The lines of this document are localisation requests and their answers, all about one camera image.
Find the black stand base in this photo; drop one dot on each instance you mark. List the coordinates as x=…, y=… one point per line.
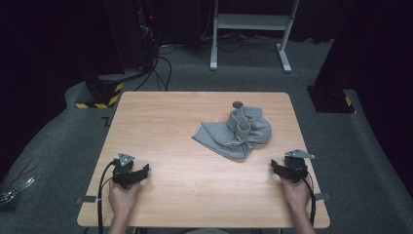
x=329, y=99

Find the person's left hand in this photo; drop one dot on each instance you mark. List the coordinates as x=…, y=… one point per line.
x=121, y=198

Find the grey tape tab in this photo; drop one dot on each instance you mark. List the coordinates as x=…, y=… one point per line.
x=86, y=199
x=322, y=196

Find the round grey table grommet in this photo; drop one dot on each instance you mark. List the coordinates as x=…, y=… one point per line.
x=237, y=104

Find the folded metal tripod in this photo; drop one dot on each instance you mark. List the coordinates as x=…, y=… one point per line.
x=14, y=191

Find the white metal stand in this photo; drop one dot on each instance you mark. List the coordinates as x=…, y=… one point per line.
x=250, y=22

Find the black equipment rack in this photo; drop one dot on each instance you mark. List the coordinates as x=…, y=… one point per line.
x=142, y=32

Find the grey cotton skirt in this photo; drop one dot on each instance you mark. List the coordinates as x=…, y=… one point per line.
x=229, y=139

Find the person's right hand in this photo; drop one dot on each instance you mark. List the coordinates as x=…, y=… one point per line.
x=297, y=194

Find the black yellow striped base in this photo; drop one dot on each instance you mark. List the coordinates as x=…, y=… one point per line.
x=107, y=95

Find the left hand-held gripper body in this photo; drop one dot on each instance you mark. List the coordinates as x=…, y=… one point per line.
x=125, y=169

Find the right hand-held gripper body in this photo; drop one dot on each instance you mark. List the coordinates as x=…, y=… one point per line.
x=297, y=166

